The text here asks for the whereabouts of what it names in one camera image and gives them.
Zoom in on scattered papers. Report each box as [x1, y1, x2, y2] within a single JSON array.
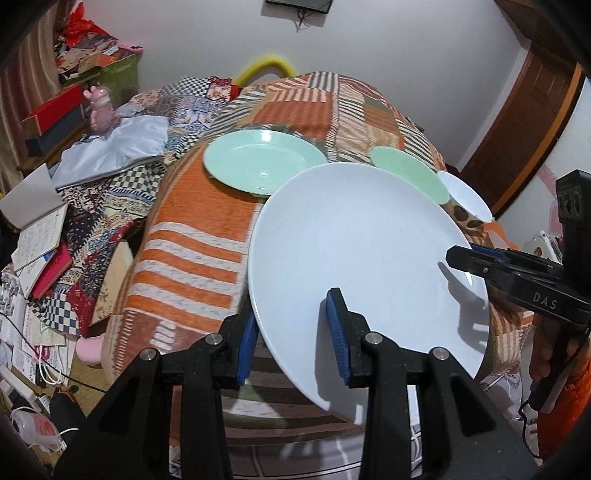
[[0, 263, 75, 384]]

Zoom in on pile of colourful fabric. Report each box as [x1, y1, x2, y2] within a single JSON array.
[[53, 0, 144, 86]]

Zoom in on small green plate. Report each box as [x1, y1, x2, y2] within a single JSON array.
[[370, 146, 450, 205]]

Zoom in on person's right forearm orange sleeve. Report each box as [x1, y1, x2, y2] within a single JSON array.
[[536, 323, 591, 459]]

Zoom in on person's right hand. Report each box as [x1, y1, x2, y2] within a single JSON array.
[[529, 314, 571, 411]]

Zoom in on large green plate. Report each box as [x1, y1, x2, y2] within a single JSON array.
[[203, 129, 329, 198]]

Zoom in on pink figurine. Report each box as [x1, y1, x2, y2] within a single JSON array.
[[83, 85, 116, 137]]

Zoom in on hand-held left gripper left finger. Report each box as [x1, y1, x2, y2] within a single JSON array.
[[55, 314, 259, 480]]

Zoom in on orange striped patchwork blanket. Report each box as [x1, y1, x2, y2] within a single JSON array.
[[102, 71, 536, 480]]

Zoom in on brown curtain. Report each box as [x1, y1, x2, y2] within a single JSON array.
[[0, 9, 61, 185]]

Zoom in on white wardrobe panel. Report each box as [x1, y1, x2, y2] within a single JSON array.
[[499, 78, 591, 250]]

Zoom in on red lidded box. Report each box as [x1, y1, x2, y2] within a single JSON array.
[[21, 84, 88, 155]]

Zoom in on large white plate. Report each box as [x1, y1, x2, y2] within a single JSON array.
[[248, 163, 491, 424]]

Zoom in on pink slipper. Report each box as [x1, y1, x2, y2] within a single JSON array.
[[76, 335, 108, 367]]

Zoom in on green box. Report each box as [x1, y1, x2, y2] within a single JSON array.
[[95, 53, 139, 104]]

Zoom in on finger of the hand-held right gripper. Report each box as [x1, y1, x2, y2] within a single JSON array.
[[471, 244, 561, 267], [446, 246, 509, 289]]

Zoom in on yellow foam tube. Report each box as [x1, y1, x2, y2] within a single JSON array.
[[236, 56, 296, 88]]

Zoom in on dark wall-mounted device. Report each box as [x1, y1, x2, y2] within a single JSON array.
[[265, 0, 334, 14]]

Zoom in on checkered patchwork quilt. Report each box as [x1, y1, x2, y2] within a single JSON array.
[[28, 76, 236, 337]]

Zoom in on white bowl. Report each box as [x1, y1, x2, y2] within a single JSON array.
[[436, 171, 495, 223]]

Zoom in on open notebook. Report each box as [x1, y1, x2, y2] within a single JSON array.
[[0, 163, 69, 271]]

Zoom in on white plastic bag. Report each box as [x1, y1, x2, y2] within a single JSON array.
[[9, 406, 68, 453]]

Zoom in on brown wooden door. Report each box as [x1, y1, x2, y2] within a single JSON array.
[[455, 0, 585, 217]]

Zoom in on red book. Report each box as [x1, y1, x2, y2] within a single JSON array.
[[31, 242, 74, 300]]

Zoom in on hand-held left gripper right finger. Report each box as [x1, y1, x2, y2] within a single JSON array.
[[325, 287, 541, 480]]

